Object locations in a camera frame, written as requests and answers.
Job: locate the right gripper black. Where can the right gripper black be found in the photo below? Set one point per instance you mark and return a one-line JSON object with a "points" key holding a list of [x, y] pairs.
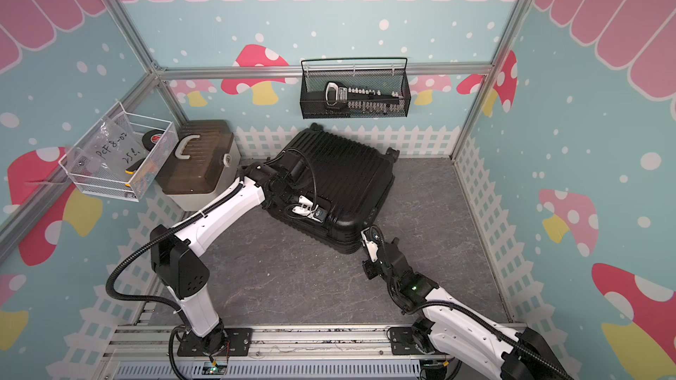
{"points": [[368, 268]]}

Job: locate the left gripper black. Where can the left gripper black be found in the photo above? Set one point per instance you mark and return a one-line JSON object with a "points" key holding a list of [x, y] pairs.
{"points": [[299, 190]]}

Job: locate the black hard-shell suitcase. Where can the black hard-shell suitcase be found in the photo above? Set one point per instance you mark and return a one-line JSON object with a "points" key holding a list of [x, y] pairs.
{"points": [[353, 182]]}

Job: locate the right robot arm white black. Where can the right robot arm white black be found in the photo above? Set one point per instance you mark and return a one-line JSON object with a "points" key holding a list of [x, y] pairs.
{"points": [[447, 326]]}

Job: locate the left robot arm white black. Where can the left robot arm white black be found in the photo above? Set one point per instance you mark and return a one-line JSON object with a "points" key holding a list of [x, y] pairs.
{"points": [[161, 246]]}

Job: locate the brown lid storage box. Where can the brown lid storage box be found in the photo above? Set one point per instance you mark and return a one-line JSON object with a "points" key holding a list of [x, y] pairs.
{"points": [[202, 166]]}

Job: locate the socket set in basket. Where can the socket set in basket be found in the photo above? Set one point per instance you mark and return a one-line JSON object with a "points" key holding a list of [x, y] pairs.
{"points": [[351, 100]]}

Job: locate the black tape roll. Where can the black tape roll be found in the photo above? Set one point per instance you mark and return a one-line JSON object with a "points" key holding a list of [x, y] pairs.
{"points": [[151, 138]]}

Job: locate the plastic bag with writing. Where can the plastic bag with writing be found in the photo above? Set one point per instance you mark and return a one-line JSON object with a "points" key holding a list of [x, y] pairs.
{"points": [[115, 147]]}

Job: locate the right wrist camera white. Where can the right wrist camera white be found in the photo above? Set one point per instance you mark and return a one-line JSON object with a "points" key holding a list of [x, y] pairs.
{"points": [[371, 239]]}

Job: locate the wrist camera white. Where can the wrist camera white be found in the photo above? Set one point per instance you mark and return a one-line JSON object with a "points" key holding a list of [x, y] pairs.
{"points": [[371, 239], [305, 208]]}

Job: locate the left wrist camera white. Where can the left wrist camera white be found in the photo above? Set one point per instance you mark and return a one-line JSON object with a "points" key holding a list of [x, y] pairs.
{"points": [[305, 208]]}

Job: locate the black wire mesh basket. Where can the black wire mesh basket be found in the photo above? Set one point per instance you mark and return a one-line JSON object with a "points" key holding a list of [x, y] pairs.
{"points": [[387, 74]]}

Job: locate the clear plastic wall bin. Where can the clear plastic wall bin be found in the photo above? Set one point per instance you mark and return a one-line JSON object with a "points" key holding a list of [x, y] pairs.
{"points": [[92, 178]]}

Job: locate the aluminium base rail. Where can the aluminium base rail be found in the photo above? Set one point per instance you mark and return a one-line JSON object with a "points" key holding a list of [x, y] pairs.
{"points": [[366, 351]]}

